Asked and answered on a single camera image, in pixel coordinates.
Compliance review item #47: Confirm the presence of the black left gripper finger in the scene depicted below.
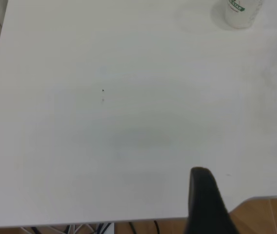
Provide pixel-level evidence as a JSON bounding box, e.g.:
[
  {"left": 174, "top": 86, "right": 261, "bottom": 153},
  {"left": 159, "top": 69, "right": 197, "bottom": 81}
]
[{"left": 183, "top": 167, "right": 240, "bottom": 234}]

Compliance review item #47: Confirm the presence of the white paper coffee cup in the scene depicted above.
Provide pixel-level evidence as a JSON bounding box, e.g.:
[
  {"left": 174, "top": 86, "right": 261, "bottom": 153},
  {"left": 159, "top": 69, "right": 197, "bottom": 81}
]
[{"left": 224, "top": 0, "right": 262, "bottom": 30}]

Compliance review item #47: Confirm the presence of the white table leg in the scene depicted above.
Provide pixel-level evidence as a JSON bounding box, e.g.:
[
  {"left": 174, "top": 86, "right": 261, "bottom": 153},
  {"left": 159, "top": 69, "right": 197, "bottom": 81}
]
[{"left": 103, "top": 222, "right": 115, "bottom": 234}]

